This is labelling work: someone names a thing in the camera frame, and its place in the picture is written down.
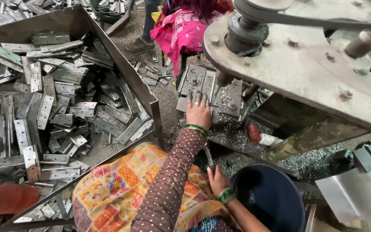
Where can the person's left hand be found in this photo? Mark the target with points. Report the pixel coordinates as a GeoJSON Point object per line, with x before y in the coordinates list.
{"type": "Point", "coordinates": [198, 114]}

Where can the person's right hand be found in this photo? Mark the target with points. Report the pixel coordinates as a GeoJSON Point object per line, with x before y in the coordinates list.
{"type": "Point", "coordinates": [219, 182]}

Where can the person's right fingers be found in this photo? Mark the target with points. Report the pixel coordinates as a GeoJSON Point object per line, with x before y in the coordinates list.
{"type": "Point", "coordinates": [212, 172]}

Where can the steel hinge workpiece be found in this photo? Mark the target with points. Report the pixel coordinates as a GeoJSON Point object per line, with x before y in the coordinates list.
{"type": "Point", "coordinates": [181, 103]}

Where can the green bangles on right wrist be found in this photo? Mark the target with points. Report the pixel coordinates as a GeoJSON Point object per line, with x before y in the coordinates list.
{"type": "Point", "coordinates": [226, 195]}

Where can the green bangles on wrist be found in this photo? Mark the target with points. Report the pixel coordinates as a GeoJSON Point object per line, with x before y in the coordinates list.
{"type": "Point", "coordinates": [196, 128]}
{"type": "Point", "coordinates": [226, 195]}

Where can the green bangles on left wrist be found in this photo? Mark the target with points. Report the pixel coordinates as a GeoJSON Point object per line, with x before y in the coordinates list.
{"type": "Point", "coordinates": [196, 128]}

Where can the white bottle with red cap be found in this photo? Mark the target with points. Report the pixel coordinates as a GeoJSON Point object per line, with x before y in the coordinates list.
{"type": "Point", "coordinates": [262, 138]}

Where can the dark blue bucket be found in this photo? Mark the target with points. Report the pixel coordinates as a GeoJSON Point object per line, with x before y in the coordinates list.
{"type": "Point", "coordinates": [269, 196]}

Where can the steel drilling jig plate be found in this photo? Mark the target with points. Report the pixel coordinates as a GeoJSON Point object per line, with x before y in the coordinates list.
{"type": "Point", "coordinates": [232, 96]}

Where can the drill spindle chuck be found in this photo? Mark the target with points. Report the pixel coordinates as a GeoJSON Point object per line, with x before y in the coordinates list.
{"type": "Point", "coordinates": [224, 79]}

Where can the person's colourful patterned clothing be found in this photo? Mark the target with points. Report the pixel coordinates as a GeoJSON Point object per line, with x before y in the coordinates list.
{"type": "Point", "coordinates": [114, 190]}

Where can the dark drill machine base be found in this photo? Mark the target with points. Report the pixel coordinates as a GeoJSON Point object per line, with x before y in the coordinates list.
{"type": "Point", "coordinates": [301, 129]}

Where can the scattered hinges on ground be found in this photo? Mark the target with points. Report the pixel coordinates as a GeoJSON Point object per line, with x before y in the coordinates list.
{"type": "Point", "coordinates": [151, 71]}

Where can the grey drill machine head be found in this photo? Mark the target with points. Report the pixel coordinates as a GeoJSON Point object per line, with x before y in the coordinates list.
{"type": "Point", "coordinates": [301, 77]}

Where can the dark greasy pulley hub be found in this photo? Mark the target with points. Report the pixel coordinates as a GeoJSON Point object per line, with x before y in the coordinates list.
{"type": "Point", "coordinates": [245, 35]}

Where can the bent shiny metal sheet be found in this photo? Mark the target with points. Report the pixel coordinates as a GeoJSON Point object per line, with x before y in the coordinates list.
{"type": "Point", "coordinates": [353, 193]}

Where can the green machine part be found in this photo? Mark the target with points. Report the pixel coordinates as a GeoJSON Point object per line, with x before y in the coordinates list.
{"type": "Point", "coordinates": [369, 154]}

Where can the fallen hinges under tray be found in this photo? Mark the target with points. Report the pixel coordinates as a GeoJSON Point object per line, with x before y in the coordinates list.
{"type": "Point", "coordinates": [47, 212]}

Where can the pile of steel hinges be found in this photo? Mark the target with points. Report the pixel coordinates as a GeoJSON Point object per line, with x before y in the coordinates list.
{"type": "Point", "coordinates": [60, 96]}

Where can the black drive belt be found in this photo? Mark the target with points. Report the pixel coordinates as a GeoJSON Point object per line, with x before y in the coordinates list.
{"type": "Point", "coordinates": [301, 21]}

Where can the grey metal bar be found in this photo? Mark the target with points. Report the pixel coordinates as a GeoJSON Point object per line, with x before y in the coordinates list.
{"type": "Point", "coordinates": [121, 21]}

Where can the green basin with hinges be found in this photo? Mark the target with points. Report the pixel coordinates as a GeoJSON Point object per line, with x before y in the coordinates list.
{"type": "Point", "coordinates": [108, 9]}

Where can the large metal tray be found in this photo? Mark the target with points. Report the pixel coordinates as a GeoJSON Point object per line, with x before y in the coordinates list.
{"type": "Point", "coordinates": [76, 22]}

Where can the heap of loose hinges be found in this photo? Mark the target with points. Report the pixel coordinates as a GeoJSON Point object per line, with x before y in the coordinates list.
{"type": "Point", "coordinates": [8, 13]}

